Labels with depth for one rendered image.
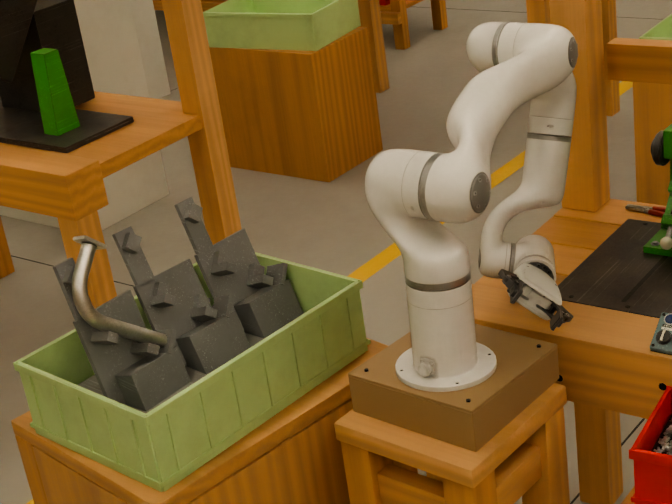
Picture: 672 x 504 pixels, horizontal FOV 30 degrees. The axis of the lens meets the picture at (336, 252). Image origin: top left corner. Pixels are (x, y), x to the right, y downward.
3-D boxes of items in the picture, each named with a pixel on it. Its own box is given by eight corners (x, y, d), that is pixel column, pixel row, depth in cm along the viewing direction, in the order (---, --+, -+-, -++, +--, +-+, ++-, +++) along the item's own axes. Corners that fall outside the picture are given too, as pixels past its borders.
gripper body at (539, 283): (544, 305, 253) (546, 327, 242) (503, 278, 252) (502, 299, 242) (567, 277, 250) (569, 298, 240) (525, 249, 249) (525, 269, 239)
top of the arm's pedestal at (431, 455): (473, 489, 220) (471, 471, 219) (335, 440, 240) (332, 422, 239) (567, 403, 241) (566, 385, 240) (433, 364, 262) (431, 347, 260)
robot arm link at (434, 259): (448, 296, 221) (437, 168, 212) (363, 279, 232) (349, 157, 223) (483, 269, 230) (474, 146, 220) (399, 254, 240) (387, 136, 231)
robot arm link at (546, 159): (493, 129, 252) (476, 278, 256) (573, 137, 251) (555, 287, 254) (492, 129, 261) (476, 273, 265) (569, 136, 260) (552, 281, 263)
